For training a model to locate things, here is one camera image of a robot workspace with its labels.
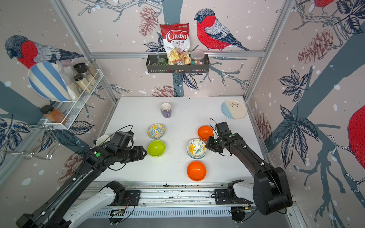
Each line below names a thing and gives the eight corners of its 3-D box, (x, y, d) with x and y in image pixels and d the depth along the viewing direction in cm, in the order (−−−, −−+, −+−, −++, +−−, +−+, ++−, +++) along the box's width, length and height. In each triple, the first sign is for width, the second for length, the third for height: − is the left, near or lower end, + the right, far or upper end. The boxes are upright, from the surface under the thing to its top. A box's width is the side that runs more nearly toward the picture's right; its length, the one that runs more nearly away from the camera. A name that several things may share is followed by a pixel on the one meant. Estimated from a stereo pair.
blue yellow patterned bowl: (147, 138, 97) (146, 136, 94) (150, 126, 104) (148, 123, 101) (164, 138, 97) (164, 136, 94) (166, 126, 104) (165, 123, 101)
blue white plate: (223, 119, 110) (224, 117, 109) (220, 101, 123) (220, 100, 121) (249, 119, 110) (250, 117, 109) (242, 101, 123) (243, 99, 121)
